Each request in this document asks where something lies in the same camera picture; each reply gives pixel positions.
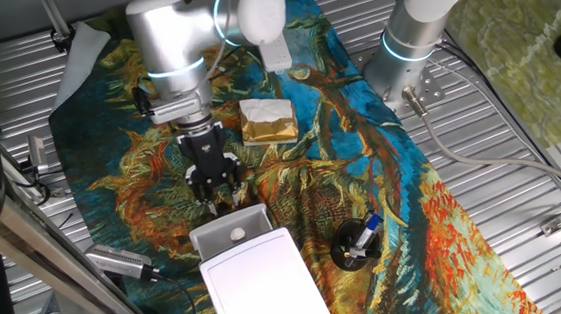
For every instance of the gold tissue pack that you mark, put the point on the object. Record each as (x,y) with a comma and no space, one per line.
(268,126)

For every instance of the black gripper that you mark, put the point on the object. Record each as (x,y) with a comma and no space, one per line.
(203,148)

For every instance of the metal frame beam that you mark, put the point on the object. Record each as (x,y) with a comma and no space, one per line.
(27,247)

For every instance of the thin dark pen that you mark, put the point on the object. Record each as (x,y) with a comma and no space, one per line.
(355,253)

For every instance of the white power strip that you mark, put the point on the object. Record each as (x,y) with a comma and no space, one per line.
(278,56)

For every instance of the metal base plate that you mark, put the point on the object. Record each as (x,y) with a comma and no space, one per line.
(431,91)

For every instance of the green marbled cloth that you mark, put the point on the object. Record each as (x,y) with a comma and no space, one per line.
(520,45)

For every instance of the black mesh pen holder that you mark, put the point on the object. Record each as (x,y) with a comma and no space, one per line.
(341,247)

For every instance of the sunflower painting tablecloth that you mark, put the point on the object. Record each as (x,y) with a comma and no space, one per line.
(358,183)

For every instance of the white plastic drawer cabinet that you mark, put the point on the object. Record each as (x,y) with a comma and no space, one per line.
(265,286)

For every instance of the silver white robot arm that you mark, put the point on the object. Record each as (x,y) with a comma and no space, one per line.
(169,38)

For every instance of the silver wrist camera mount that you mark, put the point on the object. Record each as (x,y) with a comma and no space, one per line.
(179,109)

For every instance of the grey marker with blue cap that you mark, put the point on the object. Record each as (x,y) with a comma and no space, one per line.
(367,231)

